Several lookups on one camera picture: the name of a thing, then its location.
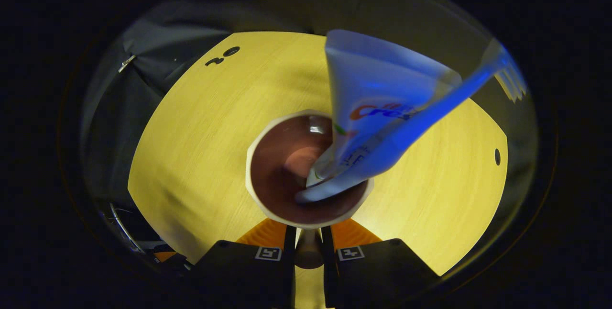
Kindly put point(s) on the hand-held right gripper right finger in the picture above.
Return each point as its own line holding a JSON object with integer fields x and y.
{"x": 327, "y": 261}

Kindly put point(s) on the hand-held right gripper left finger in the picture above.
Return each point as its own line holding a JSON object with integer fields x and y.
{"x": 288, "y": 261}

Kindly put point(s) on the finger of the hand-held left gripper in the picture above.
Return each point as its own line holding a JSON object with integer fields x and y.
{"x": 165, "y": 255}

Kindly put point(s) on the white toothpaste tube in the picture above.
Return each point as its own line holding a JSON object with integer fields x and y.
{"x": 373, "y": 74}

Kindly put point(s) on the white and blue toothbrush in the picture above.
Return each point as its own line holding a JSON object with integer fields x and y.
{"x": 473, "y": 82}

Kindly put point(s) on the light wooden desktop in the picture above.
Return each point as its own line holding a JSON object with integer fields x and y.
{"x": 201, "y": 132}

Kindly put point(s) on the silver backdrop clip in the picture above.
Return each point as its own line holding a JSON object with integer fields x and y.
{"x": 126, "y": 62}

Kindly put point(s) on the black desk grommet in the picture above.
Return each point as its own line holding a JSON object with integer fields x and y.
{"x": 497, "y": 157}
{"x": 231, "y": 51}

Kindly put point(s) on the black backdrop cloth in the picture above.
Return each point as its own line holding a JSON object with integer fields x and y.
{"x": 191, "y": 17}

